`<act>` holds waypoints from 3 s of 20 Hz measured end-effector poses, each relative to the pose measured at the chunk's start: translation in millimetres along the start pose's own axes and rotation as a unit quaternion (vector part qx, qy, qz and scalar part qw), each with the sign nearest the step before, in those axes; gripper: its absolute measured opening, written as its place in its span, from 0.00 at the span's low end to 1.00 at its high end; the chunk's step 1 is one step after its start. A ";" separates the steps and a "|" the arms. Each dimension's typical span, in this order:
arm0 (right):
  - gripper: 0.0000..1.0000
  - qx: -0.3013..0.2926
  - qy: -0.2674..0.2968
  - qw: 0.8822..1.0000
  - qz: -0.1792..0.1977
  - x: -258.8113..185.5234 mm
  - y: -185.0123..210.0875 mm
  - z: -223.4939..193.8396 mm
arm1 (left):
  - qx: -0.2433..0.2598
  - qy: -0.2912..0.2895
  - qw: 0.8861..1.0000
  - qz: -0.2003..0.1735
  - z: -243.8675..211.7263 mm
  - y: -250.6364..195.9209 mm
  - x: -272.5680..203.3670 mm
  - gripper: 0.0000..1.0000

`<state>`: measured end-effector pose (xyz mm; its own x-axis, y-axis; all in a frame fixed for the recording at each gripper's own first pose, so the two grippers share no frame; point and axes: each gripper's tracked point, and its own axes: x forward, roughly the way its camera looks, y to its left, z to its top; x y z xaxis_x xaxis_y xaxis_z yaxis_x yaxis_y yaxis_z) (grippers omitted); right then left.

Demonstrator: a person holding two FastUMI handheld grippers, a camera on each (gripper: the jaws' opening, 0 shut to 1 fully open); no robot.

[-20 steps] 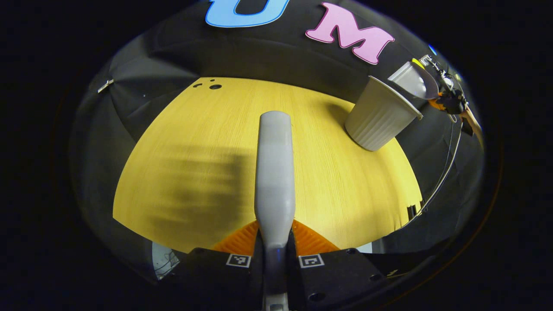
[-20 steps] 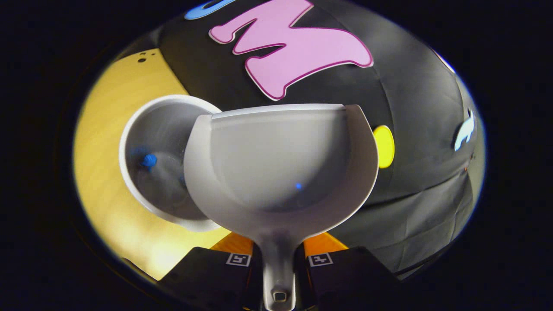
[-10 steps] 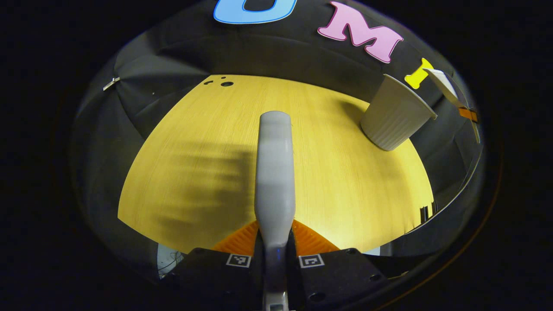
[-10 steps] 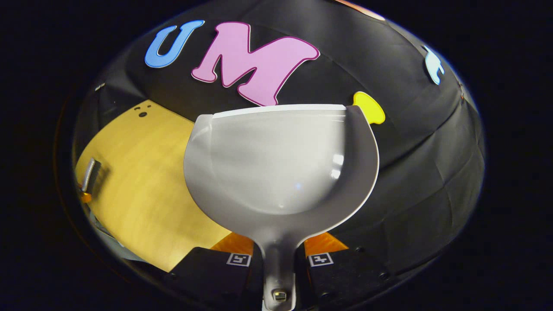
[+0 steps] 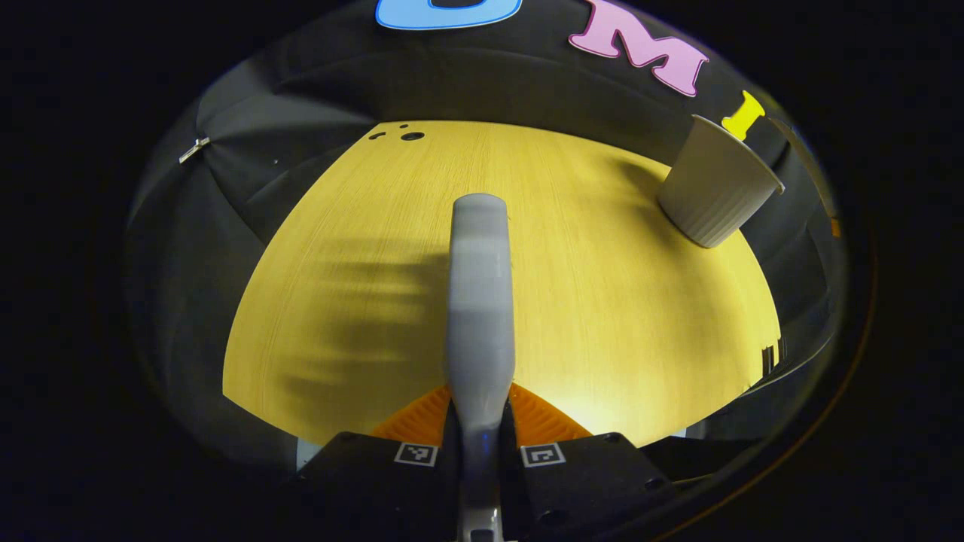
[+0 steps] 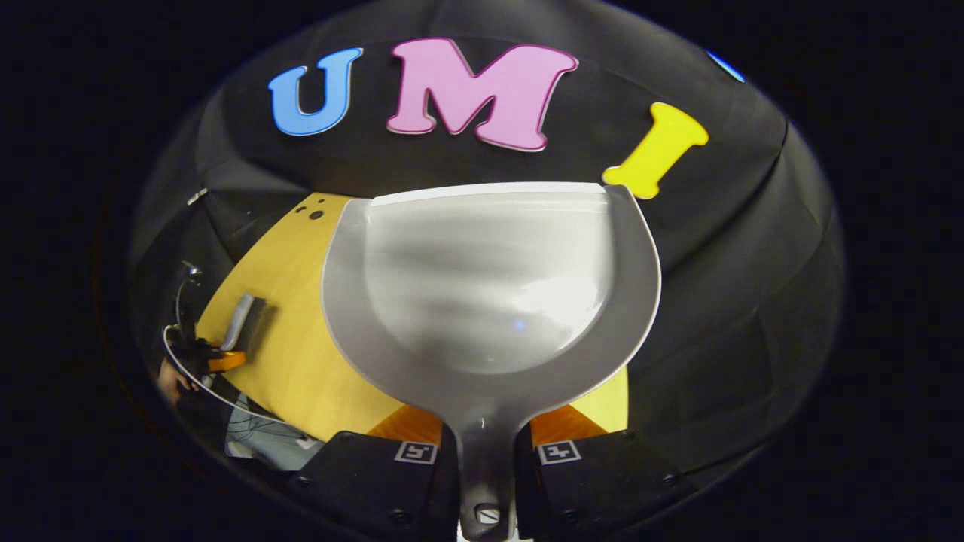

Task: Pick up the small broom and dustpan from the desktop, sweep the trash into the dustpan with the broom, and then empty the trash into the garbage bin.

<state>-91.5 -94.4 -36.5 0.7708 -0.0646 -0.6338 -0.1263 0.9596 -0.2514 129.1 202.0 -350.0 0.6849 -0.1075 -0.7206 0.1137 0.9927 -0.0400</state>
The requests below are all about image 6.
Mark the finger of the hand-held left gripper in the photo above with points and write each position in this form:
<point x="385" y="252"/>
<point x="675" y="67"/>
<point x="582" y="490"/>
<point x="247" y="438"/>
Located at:
<point x="226" y="361"/>

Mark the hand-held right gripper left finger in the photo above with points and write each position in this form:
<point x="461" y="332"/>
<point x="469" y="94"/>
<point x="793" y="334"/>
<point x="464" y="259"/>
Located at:
<point x="361" y="478"/>

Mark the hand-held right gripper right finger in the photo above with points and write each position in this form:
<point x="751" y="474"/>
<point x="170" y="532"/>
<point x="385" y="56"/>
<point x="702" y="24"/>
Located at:
<point x="602" y="478"/>

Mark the grey dustpan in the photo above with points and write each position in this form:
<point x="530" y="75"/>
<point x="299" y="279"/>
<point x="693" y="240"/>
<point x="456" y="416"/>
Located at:
<point x="489" y="286"/>

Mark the wooden desktop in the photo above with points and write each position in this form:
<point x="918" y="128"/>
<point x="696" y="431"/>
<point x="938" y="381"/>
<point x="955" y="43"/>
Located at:
<point x="294" y="361"/>

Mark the white cloth clip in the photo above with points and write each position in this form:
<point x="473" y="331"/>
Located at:
<point x="197" y="196"/>

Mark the black backdrop cloth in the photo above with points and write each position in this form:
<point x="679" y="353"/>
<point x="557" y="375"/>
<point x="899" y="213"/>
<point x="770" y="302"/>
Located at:
<point x="715" y="263"/>

